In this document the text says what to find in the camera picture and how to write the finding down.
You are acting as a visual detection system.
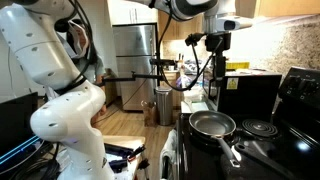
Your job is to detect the purple plastic bag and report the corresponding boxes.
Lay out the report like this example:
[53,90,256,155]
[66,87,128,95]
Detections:
[175,74,193,90]

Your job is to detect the black clamp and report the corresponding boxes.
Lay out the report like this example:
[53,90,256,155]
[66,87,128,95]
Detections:
[127,144,147,162]

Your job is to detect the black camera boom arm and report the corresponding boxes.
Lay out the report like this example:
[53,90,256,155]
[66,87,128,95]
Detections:
[99,58,178,88]

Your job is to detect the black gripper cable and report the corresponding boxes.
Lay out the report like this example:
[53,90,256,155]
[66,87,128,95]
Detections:
[156,0,224,93]

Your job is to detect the large coil burner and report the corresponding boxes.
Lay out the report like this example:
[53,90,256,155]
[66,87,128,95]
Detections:
[240,118,280,138]

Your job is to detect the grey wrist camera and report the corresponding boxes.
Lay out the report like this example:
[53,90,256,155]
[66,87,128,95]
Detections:
[215,15,254,32]

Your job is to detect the black monitor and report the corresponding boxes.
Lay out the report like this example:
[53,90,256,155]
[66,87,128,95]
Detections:
[0,92,40,175]

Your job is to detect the steel trash can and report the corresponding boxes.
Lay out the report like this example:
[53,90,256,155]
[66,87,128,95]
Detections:
[155,86,175,127]

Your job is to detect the person in grey shirt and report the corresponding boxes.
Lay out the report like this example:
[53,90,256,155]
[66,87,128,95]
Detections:
[64,19,108,125]

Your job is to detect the black electric stove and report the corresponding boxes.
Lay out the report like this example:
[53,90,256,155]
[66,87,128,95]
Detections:
[174,66,320,180]

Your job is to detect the yellow box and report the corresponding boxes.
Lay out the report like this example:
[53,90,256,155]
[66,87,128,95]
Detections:
[225,61,251,71]

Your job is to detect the wooden table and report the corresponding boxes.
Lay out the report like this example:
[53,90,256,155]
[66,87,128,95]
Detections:
[100,134,147,180]

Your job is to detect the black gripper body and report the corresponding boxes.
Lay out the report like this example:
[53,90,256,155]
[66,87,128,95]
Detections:
[204,31,232,58]

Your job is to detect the stainless steel fridge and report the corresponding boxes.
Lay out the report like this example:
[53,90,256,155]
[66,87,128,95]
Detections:
[112,23,159,112]

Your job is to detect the black microwave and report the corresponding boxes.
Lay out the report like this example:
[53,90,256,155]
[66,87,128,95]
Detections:
[202,69,283,123]

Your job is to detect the white towel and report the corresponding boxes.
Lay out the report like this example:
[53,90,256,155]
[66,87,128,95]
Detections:
[158,128,179,180]

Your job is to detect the grey frying pan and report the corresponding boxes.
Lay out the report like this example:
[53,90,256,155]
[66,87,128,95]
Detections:
[188,110,242,169]

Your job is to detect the white upper cabinet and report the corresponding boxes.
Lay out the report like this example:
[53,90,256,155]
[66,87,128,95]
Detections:
[107,0,160,26]

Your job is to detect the wooden kitchen cabinet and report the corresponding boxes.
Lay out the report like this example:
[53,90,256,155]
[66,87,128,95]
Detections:
[157,10,205,42]

